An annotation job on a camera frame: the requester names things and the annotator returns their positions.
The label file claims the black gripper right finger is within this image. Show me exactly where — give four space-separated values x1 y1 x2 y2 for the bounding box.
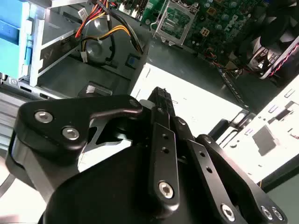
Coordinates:
163 89 289 224

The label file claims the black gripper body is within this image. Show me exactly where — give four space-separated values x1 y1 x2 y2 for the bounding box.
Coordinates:
5 139 211 224

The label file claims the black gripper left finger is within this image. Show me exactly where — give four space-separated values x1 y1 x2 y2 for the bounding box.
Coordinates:
13 86 181 212

